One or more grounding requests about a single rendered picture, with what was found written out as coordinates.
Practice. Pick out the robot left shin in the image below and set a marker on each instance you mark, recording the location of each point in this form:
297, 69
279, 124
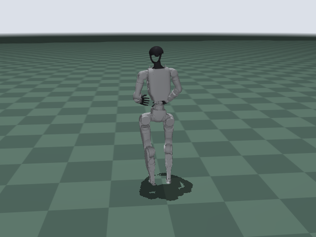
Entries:
150, 165

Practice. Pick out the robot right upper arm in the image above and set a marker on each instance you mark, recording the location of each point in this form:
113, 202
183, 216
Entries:
176, 81

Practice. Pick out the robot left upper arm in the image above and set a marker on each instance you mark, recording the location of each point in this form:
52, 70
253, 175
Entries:
142, 75

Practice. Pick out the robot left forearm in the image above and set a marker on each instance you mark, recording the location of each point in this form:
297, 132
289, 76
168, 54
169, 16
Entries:
137, 101

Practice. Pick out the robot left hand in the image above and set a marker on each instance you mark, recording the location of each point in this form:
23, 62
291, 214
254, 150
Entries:
142, 103

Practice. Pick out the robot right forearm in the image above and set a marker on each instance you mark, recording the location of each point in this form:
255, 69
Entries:
171, 97

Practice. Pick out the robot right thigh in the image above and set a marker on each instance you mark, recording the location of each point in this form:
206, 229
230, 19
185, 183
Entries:
168, 126

